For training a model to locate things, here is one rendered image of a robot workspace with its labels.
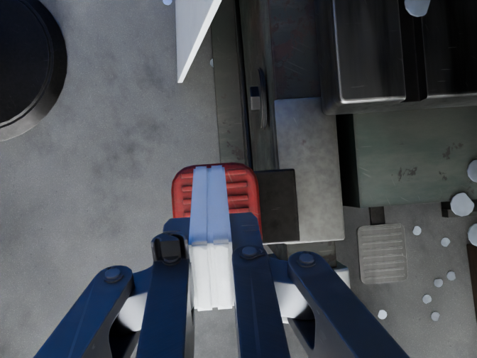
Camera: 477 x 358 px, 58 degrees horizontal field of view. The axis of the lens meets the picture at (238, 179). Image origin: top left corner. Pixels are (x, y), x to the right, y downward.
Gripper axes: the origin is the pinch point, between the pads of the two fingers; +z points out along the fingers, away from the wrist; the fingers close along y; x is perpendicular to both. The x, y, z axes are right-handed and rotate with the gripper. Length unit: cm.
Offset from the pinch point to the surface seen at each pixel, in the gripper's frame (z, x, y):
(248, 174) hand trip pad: 10.7, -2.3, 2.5
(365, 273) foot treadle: 56, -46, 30
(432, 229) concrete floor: 73, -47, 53
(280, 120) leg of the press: 23.6, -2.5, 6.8
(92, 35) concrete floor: 96, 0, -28
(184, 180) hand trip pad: 10.6, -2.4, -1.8
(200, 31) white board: 60, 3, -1
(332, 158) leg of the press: 21.9, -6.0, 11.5
